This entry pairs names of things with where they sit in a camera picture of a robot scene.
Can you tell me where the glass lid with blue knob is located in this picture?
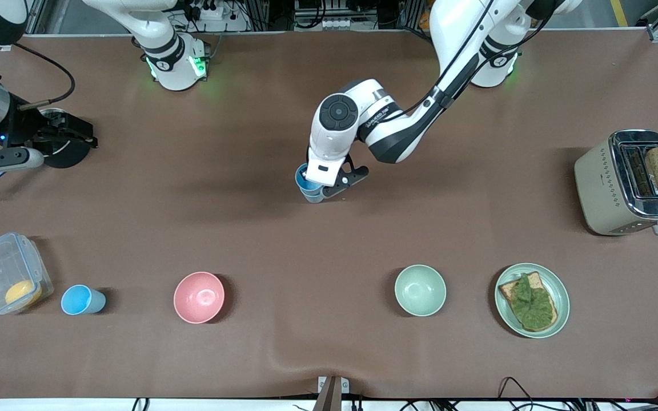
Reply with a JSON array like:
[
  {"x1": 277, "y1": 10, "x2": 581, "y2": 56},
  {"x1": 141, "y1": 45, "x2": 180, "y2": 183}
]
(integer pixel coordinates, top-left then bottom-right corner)
[{"x1": 41, "y1": 108, "x2": 75, "y2": 159}]

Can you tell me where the pale green bowl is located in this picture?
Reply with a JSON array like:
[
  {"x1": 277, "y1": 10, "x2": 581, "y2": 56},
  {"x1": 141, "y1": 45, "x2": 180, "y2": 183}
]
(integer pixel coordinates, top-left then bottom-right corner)
[{"x1": 394, "y1": 264, "x2": 447, "y2": 317}]

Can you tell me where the orange round food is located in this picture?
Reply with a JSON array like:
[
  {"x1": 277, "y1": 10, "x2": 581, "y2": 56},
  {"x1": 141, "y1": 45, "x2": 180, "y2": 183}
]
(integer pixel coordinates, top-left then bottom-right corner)
[{"x1": 5, "y1": 280, "x2": 43, "y2": 307}]

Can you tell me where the pink bowl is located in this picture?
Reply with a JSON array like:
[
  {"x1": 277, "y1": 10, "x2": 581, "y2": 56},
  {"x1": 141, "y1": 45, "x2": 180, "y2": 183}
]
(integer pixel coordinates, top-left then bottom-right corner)
[{"x1": 173, "y1": 271, "x2": 226, "y2": 324}]

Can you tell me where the white power strip with plugs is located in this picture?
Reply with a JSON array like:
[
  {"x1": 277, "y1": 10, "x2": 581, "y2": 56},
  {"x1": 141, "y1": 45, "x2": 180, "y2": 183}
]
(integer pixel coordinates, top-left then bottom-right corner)
[{"x1": 189, "y1": 2, "x2": 234, "y2": 21}]

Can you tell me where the brown toast slice under lettuce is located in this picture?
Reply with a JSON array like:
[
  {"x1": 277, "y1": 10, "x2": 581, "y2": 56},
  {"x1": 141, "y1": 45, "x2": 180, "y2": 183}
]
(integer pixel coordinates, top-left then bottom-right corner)
[{"x1": 499, "y1": 271, "x2": 559, "y2": 333}]

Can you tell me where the green lettuce leaf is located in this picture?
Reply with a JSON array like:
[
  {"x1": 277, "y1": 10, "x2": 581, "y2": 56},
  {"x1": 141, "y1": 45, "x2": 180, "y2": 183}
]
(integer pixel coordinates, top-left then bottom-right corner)
[{"x1": 512, "y1": 274, "x2": 555, "y2": 330}]

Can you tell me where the pale green plate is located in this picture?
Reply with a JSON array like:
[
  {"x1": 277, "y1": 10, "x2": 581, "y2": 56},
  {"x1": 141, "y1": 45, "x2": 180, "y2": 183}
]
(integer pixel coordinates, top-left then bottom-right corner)
[{"x1": 494, "y1": 263, "x2": 571, "y2": 339}]

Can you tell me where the beige and chrome toaster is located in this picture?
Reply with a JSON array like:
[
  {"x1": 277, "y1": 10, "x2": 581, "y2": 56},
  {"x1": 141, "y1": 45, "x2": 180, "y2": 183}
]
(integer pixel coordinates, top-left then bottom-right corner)
[{"x1": 573, "y1": 130, "x2": 658, "y2": 236}]

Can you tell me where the black pot with blue handle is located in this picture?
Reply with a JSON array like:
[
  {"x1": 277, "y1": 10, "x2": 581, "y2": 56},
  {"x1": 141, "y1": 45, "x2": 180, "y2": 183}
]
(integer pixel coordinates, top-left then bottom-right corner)
[{"x1": 0, "y1": 108, "x2": 93, "y2": 196}]

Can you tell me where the metal bracket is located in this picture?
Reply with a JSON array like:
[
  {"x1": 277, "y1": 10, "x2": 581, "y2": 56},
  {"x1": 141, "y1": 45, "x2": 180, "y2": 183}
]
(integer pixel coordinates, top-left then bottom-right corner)
[{"x1": 313, "y1": 376, "x2": 350, "y2": 411}]

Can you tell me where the black cable loop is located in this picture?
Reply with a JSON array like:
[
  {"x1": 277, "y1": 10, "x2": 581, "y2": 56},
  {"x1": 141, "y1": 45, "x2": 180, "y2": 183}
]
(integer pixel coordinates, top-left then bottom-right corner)
[{"x1": 497, "y1": 377, "x2": 541, "y2": 411}]

